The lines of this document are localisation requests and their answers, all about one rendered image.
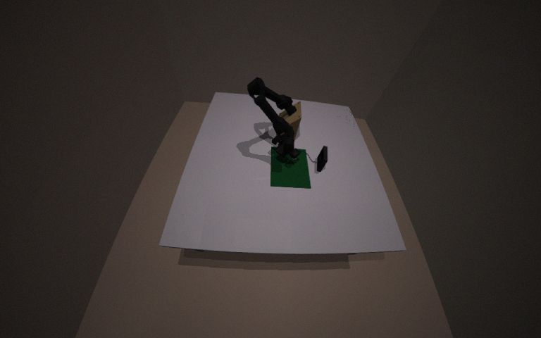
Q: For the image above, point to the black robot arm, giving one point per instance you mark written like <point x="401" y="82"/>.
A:
<point x="257" y="87"/>

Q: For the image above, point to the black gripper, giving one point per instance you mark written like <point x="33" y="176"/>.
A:
<point x="293" y="153"/>

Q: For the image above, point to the green circuit board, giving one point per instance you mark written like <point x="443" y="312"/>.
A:
<point x="289" y="171"/>

